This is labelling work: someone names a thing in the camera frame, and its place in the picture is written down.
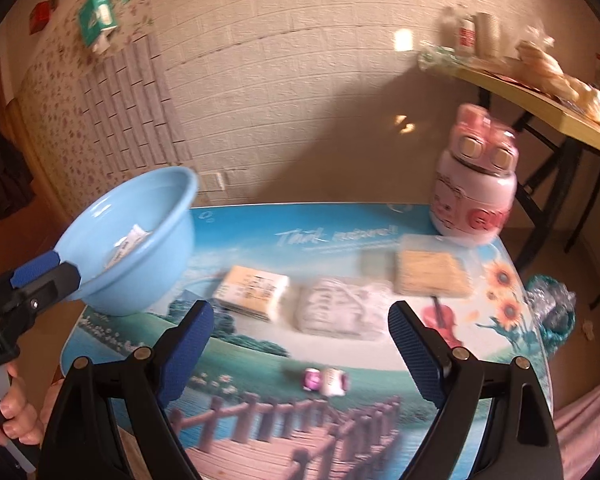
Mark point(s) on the folding table with black legs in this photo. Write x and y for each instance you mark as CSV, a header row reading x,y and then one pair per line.
x,y
530,97

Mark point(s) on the green tissue box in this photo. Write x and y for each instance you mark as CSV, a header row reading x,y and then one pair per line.
x,y
96,17

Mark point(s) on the person's left hand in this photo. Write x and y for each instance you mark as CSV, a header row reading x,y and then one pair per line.
x,y
22,410

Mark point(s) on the purple white small toy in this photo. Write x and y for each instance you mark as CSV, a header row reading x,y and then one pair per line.
x,y
326,380

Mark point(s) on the clear bag of flatbread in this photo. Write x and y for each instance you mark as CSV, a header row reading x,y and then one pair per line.
x,y
547,70

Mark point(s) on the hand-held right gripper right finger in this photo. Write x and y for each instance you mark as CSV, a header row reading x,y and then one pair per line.
x,y
420,355

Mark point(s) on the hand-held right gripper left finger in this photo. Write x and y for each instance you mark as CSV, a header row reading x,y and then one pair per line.
x,y
185,355

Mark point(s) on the clear box of floss picks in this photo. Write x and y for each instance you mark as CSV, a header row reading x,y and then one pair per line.
x,y
340,307

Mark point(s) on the stack of paper cups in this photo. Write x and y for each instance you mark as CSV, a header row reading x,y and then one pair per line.
x,y
487,35

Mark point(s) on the crumpled white tissue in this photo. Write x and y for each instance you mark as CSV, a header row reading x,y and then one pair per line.
x,y
589,329

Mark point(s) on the long white labelled packet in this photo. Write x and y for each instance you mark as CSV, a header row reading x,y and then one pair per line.
x,y
127,246

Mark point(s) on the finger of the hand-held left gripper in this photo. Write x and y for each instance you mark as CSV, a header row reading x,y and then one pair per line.
x,y
52,282
35,267

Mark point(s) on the green white plastic bag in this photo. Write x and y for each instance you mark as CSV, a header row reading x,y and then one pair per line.
x,y
436,57

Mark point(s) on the pink printed sack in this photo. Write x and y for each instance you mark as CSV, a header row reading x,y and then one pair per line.
x,y
590,430

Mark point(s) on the clear box of toothpicks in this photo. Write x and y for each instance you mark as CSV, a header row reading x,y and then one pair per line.
x,y
430,270

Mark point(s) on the white bottle with red label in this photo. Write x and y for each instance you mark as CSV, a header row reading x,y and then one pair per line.
x,y
466,35

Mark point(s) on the teal crumpled plastic bag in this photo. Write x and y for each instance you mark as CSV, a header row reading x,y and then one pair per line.
x,y
550,310

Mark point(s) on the dark hanging coat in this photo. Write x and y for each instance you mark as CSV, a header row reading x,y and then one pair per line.
x,y
2,165

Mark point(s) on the light blue plastic basin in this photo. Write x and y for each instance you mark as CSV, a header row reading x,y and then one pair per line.
x,y
145,270

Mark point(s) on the yellow white tissue pack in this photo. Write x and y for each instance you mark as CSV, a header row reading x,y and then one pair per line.
x,y
250,290

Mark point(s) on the pink bear water bottle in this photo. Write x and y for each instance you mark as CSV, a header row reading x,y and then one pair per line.
x,y
472,195

